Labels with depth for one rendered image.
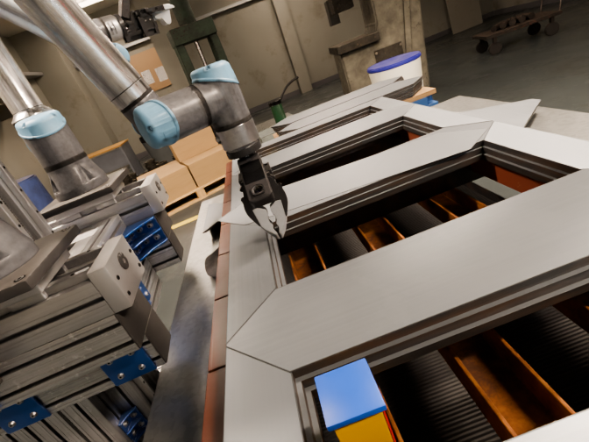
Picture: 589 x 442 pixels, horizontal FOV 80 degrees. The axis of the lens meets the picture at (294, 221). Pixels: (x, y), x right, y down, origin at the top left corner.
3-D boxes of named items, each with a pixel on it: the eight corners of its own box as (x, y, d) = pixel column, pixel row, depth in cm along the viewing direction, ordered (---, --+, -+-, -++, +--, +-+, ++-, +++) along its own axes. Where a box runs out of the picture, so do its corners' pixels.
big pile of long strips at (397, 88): (400, 84, 205) (398, 74, 203) (435, 88, 169) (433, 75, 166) (273, 134, 206) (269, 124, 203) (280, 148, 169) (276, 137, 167)
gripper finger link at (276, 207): (291, 224, 81) (277, 188, 77) (294, 235, 76) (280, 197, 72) (278, 229, 81) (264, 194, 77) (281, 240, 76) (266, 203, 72)
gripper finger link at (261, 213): (278, 229, 81) (264, 194, 77) (281, 240, 76) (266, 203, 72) (266, 233, 81) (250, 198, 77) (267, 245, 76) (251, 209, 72)
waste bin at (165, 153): (183, 166, 622) (165, 129, 593) (156, 177, 620) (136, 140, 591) (186, 160, 669) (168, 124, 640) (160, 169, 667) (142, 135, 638)
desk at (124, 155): (86, 195, 710) (65, 163, 680) (145, 170, 717) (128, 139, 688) (74, 205, 650) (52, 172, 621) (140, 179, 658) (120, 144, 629)
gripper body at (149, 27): (154, 34, 127) (122, 44, 121) (143, 7, 122) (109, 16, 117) (162, 32, 121) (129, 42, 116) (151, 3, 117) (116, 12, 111)
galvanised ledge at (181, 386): (241, 192, 178) (238, 187, 177) (251, 439, 61) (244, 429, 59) (204, 207, 178) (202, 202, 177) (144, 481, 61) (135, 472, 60)
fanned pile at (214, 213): (237, 195, 168) (233, 187, 166) (237, 229, 132) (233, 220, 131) (213, 203, 168) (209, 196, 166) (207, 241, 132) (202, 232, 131)
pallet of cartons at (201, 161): (235, 165, 501) (214, 117, 471) (248, 181, 416) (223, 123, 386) (151, 203, 482) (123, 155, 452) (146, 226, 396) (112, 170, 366)
